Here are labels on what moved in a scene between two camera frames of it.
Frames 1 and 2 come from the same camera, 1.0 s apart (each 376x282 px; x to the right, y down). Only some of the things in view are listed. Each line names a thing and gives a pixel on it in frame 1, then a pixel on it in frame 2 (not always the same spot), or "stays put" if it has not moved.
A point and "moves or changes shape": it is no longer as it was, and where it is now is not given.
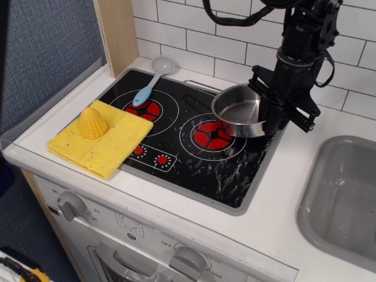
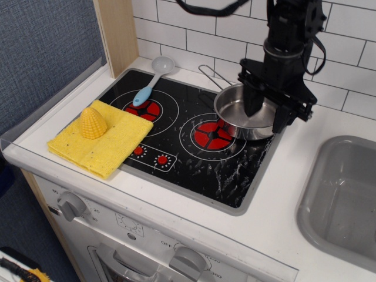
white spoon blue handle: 160,66 stays put
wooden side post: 116,19 stays put
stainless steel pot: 238,107 moves or changes shape
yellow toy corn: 92,125 stays put
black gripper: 289,86 → 281,77
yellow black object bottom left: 25,274 stays put
